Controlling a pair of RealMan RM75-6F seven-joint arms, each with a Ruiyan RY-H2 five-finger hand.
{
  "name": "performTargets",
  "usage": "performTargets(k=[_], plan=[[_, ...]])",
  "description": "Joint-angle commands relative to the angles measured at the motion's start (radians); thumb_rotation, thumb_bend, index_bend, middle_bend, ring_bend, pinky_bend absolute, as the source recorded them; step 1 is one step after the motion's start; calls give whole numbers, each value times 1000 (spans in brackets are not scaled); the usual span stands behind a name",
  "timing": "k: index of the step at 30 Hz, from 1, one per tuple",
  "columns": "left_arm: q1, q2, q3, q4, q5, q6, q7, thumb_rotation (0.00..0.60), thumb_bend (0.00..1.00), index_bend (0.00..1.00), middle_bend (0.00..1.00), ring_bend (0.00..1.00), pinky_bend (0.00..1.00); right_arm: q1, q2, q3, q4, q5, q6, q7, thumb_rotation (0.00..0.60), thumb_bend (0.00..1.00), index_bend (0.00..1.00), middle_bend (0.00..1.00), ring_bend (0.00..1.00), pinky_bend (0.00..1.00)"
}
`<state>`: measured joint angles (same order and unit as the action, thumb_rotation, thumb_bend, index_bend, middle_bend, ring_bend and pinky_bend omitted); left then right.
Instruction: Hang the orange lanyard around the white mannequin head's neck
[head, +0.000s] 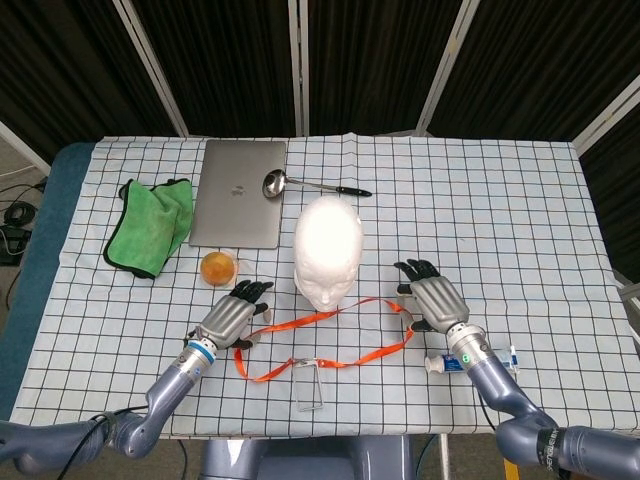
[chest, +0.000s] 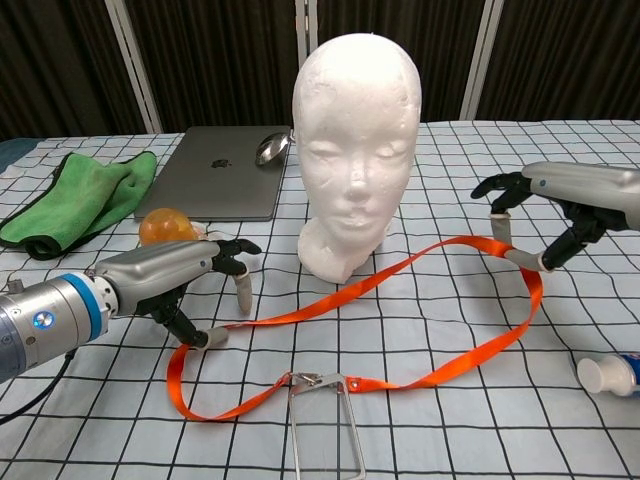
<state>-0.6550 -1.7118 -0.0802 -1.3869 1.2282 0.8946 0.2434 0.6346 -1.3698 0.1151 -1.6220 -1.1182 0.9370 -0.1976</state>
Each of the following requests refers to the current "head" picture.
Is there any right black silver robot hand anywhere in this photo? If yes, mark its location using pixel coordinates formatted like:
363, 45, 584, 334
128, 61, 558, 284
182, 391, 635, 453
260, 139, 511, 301
393, 258, 471, 334

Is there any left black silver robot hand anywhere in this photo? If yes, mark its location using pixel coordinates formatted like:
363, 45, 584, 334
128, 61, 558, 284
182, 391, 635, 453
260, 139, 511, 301
187, 279, 275, 350

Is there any orange lanyard strap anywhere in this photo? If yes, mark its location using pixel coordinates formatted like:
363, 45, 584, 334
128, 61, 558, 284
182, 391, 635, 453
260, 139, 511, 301
233, 297, 415, 384

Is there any clear plastic badge holder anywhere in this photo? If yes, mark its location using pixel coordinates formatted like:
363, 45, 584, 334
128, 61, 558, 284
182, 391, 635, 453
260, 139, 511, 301
292, 357, 324, 412

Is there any white foam mannequin head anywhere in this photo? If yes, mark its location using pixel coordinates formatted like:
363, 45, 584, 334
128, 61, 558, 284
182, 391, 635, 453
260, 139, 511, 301
292, 195, 366, 315

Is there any orange jelly cup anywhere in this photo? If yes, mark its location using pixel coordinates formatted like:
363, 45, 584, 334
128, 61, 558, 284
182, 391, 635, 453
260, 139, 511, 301
199, 249, 240, 289

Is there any white blue toothpaste tube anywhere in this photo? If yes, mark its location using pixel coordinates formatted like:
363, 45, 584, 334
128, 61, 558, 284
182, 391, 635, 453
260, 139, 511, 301
424, 344, 521, 375

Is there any white checkered tablecloth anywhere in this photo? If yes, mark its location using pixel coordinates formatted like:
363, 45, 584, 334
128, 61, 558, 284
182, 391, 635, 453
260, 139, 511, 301
9, 132, 640, 440

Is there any grey closed laptop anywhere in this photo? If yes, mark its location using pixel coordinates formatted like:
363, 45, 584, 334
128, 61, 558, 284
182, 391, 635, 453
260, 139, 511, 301
188, 138, 289, 250

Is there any green microfiber cloth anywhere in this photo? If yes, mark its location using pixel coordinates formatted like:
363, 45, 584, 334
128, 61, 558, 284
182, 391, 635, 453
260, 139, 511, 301
102, 177, 195, 281

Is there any grey-blue robot torso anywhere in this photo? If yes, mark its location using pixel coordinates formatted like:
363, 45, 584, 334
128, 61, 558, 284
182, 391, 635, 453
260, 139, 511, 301
202, 434, 416, 480

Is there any blue table padding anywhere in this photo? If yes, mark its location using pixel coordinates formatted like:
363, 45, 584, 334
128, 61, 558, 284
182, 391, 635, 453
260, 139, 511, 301
0, 142, 96, 421

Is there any black folding screen panel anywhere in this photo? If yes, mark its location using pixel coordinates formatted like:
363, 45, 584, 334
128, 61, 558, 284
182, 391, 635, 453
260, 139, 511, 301
119, 0, 309, 137
0, 0, 189, 161
574, 74, 640, 281
297, 0, 476, 136
417, 0, 640, 144

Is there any black power adapter box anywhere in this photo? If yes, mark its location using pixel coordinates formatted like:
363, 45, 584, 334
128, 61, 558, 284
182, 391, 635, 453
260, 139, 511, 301
0, 224, 26, 266

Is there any steel ladle black handle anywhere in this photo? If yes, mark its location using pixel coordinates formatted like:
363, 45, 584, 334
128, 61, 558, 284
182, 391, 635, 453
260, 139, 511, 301
261, 168, 374, 200

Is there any black coiled floor cable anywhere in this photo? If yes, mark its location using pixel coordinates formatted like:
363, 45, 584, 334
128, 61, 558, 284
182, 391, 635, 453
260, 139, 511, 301
4, 199, 37, 226

